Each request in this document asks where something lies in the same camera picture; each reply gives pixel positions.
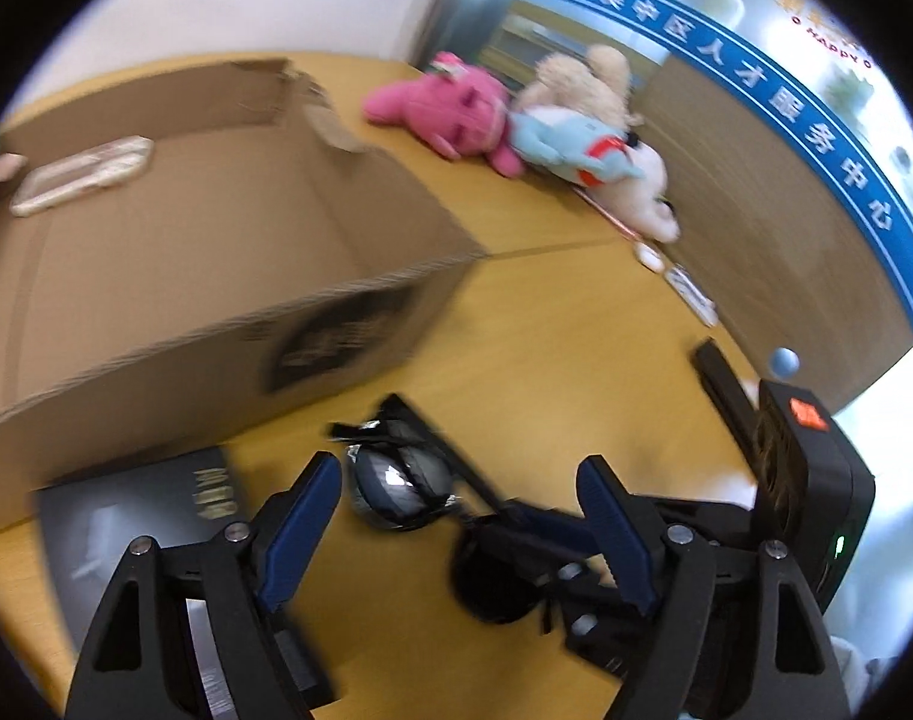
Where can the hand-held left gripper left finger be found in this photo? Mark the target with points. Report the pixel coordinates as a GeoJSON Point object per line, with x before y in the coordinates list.
{"type": "Point", "coordinates": [298, 532]}

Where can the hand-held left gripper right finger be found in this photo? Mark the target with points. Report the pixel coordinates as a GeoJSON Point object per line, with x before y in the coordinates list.
{"type": "Point", "coordinates": [617, 532]}

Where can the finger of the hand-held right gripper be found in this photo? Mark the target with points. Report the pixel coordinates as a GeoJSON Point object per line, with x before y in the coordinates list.
{"type": "Point", "coordinates": [554, 529]}
{"type": "Point", "coordinates": [587, 615]}

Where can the black sunglasses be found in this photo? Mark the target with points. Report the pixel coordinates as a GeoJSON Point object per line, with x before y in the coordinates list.
{"type": "Point", "coordinates": [404, 487]}

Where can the brown cardboard box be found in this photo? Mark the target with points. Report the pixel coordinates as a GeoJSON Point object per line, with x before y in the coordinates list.
{"type": "Point", "coordinates": [201, 240]}

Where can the wooden desktop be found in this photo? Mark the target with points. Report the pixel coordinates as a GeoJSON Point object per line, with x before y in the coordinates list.
{"type": "Point", "coordinates": [576, 330]}

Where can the light blue ball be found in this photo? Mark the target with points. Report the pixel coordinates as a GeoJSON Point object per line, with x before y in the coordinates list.
{"type": "Point", "coordinates": [785, 363]}

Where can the black book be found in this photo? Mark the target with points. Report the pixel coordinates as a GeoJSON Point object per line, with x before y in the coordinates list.
{"type": "Point", "coordinates": [126, 525]}

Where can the white earbuds case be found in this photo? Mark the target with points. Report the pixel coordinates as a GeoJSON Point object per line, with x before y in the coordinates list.
{"type": "Point", "coordinates": [650, 256]}

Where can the pink translucent pen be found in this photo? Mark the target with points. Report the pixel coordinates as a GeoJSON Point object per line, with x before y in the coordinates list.
{"type": "Point", "coordinates": [610, 217]}

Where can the white dog plush toy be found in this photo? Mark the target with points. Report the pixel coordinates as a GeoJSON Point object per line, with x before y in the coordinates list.
{"type": "Point", "coordinates": [644, 195]}

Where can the light blue plush toy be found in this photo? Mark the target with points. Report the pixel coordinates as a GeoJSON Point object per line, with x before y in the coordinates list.
{"type": "Point", "coordinates": [554, 139]}

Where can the pale pink flat packet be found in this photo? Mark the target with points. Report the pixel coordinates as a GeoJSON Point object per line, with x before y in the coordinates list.
{"type": "Point", "coordinates": [81, 174]}

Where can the pink bear plush toy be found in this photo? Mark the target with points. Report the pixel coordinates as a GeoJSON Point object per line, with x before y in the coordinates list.
{"type": "Point", "coordinates": [449, 101]}

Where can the cream fluffy plush toy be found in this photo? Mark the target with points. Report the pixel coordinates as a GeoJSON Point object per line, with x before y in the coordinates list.
{"type": "Point", "coordinates": [569, 82]}

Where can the blue wall banner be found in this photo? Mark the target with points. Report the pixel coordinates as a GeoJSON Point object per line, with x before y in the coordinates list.
{"type": "Point", "coordinates": [726, 67]}

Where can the grey window frame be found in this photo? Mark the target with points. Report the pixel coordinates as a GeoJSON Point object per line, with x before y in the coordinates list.
{"type": "Point", "coordinates": [464, 15]}

